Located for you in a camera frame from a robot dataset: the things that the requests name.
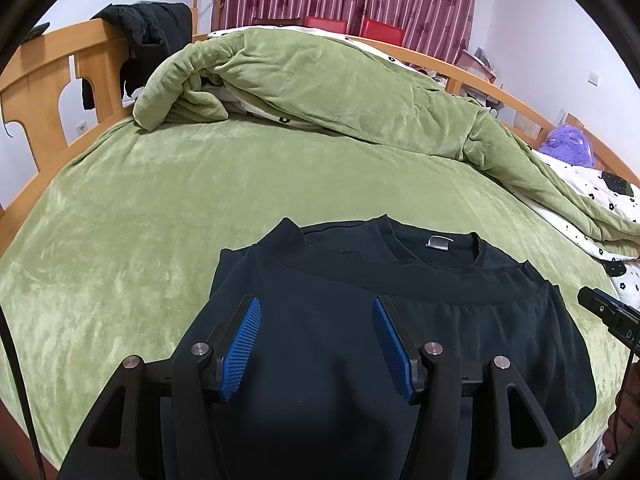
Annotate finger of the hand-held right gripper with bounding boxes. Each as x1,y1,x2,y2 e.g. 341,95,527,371
577,286,623,328

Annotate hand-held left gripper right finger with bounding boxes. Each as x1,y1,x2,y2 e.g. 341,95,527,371
372,295,576,480

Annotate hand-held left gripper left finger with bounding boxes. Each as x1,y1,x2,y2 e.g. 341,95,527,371
60,294,262,480

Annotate dark sweatshirt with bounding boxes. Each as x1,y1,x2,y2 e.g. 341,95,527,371
180,214,598,480

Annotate person's right hand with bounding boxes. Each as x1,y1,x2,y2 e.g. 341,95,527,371
602,385,640,467

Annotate purple plush toy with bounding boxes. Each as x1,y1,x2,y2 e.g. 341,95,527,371
540,125,597,168

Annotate green velvet bed sheet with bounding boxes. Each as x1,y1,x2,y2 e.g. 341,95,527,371
0,117,621,480

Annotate green quilt with floral lining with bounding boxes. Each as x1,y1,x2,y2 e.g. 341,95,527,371
134,25,640,306

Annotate red chair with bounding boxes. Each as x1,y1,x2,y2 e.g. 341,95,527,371
304,15,348,36
361,17,405,46

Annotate black jacket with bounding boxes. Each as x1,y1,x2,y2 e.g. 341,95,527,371
82,2,193,111

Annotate black cable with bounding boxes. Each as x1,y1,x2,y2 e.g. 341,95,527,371
616,352,636,441
0,305,48,480

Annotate wooden bed frame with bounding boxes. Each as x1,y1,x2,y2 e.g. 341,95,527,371
0,19,640,261

